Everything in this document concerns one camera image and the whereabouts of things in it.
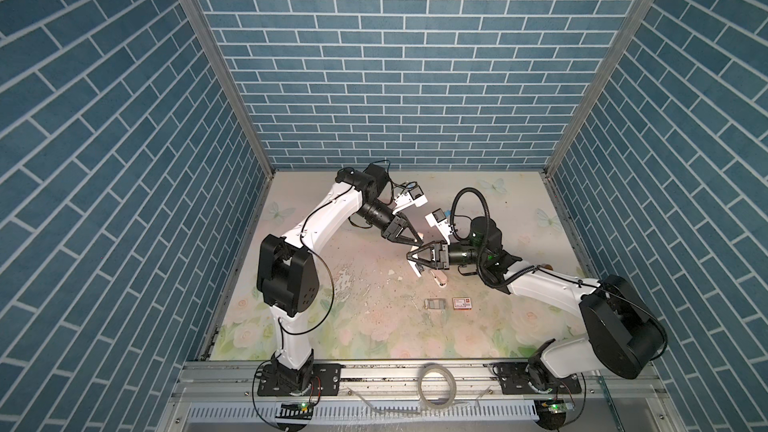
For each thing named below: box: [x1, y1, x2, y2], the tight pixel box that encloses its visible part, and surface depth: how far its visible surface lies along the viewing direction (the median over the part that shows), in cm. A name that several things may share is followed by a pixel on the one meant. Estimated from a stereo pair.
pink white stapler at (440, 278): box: [430, 270, 448, 288], surface depth 91 cm
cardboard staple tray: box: [423, 298, 447, 310], surface depth 88 cm
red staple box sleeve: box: [452, 297, 472, 311], surface depth 87 cm
